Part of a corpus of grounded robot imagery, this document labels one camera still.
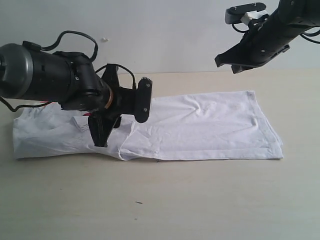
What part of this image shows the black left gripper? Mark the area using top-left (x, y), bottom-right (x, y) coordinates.
top-left (88, 63), bottom-right (140, 148)

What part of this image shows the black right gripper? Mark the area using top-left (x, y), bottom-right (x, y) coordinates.
top-left (214, 9), bottom-right (320, 74)

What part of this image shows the white t-shirt with red lettering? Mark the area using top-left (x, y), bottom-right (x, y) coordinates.
top-left (13, 90), bottom-right (283, 161)

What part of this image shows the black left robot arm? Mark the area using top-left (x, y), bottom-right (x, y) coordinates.
top-left (0, 42), bottom-right (137, 147)

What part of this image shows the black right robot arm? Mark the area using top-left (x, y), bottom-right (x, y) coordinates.
top-left (214, 0), bottom-right (320, 74)

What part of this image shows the small white wall anchor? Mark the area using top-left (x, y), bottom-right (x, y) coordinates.
top-left (101, 37), bottom-right (109, 42)

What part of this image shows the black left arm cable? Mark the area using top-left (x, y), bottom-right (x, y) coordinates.
top-left (0, 30), bottom-right (137, 113)

